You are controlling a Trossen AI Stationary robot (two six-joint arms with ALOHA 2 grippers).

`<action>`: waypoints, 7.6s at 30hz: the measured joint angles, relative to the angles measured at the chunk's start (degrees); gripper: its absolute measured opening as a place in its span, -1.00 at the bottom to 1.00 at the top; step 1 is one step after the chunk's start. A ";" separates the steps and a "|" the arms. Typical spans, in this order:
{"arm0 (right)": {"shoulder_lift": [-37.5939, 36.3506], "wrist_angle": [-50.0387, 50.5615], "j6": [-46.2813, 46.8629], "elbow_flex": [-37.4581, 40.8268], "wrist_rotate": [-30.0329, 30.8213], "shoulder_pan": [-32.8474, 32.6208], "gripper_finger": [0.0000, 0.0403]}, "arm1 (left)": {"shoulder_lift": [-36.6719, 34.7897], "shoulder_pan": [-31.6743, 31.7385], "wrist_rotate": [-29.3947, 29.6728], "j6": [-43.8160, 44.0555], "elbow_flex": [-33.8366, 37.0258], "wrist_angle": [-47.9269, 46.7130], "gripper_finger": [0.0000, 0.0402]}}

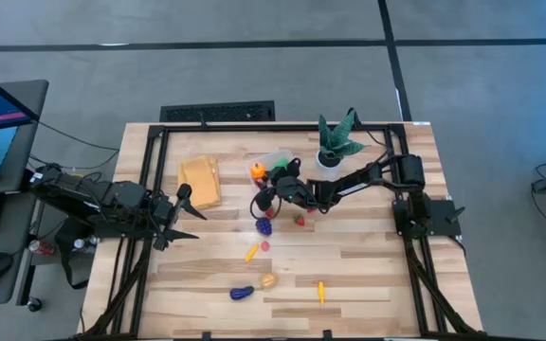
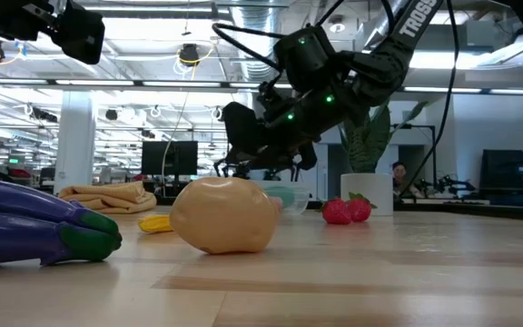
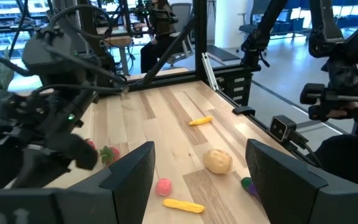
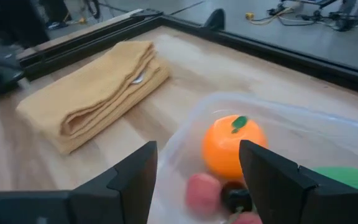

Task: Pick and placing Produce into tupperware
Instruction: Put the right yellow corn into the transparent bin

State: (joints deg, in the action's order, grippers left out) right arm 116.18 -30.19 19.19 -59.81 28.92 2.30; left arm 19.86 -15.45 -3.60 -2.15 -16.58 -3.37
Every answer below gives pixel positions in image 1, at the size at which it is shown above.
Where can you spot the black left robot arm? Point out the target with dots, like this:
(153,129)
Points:
(88,199)

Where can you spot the orange toy fruit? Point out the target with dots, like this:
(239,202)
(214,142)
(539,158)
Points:
(258,170)

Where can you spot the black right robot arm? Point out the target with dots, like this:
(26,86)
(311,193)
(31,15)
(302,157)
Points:
(363,177)

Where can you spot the folded yellow cloth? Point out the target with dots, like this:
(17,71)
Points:
(198,182)

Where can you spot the grey desk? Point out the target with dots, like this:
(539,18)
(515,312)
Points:
(31,104)

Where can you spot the purple toy eggplant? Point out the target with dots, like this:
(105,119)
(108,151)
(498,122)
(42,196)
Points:
(241,293)

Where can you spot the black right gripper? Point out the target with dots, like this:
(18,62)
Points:
(292,189)

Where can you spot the pink toy ball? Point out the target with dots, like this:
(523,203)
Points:
(265,245)

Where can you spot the clear plastic tupperware container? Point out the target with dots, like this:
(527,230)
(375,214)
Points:
(270,157)

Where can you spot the red soda can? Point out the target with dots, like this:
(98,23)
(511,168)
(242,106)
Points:
(41,247)

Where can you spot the white plant pot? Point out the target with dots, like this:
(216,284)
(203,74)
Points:
(325,170)

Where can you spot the tan toy potato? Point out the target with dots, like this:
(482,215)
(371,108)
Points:
(268,280)

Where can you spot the black metal table frame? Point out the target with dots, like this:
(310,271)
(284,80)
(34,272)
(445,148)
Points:
(254,128)

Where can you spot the purple toy grape bunch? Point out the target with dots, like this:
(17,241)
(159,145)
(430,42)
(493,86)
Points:
(263,226)

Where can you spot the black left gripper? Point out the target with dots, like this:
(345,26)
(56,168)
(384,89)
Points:
(161,213)

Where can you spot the black caster wheel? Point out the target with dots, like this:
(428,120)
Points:
(33,304)

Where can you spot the green snake plant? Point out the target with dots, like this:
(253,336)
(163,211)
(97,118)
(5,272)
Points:
(337,137)

